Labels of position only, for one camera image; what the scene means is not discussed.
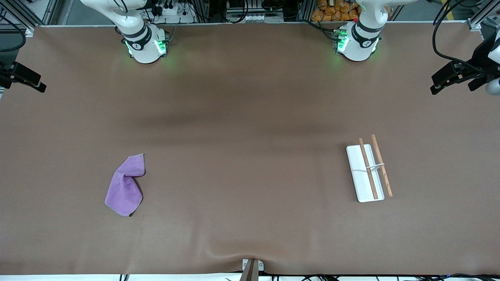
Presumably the white towel rack base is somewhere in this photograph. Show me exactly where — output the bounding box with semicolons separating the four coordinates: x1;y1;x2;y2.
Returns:
346;144;385;203

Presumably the purple microfibre towel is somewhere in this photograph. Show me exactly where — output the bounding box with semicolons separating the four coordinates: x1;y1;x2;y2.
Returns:
104;153;146;217

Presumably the metal table clamp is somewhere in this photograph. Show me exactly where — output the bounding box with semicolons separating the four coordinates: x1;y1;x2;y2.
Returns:
239;258;264;281

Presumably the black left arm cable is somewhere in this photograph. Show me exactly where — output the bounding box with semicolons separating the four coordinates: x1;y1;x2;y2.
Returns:
432;0;500;76

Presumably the white terminal block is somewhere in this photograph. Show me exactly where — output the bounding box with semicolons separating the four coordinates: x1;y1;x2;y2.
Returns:
227;14;286;23

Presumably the aluminium frame profile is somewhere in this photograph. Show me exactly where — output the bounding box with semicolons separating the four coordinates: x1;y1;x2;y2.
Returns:
467;0;500;32
0;0;59;32

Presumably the brown table cover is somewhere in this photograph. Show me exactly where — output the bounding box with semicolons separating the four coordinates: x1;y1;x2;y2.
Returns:
0;21;500;276

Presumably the orange packets pile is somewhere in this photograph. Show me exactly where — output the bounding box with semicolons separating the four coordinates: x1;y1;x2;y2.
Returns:
311;0;362;22

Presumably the wooden rack rod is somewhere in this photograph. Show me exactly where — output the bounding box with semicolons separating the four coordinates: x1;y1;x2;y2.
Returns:
371;134;393;197
359;138;379;200

